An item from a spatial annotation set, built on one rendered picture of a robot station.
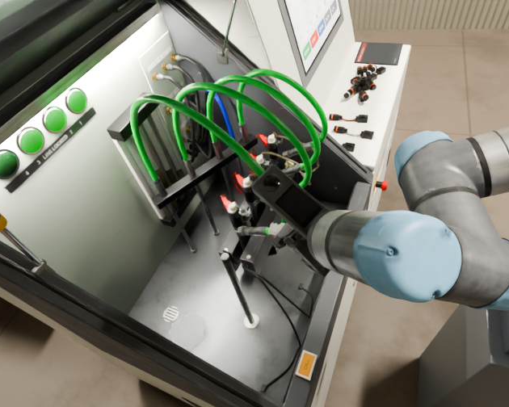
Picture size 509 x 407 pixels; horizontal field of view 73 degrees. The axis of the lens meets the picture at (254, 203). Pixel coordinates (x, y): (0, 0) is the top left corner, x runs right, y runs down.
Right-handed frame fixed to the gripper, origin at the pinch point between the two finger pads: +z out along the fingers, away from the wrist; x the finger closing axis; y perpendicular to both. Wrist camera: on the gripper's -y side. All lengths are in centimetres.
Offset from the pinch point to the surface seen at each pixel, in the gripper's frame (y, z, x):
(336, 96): -1, 53, 56
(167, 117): -32.1, 37.4, 4.6
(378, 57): 0, 59, 83
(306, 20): -26, 37, 55
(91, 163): -32.9, 21.4, -16.8
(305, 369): 27.1, 5.8, -16.2
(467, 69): 75, 174, 230
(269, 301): 22.1, 30.8, -11.7
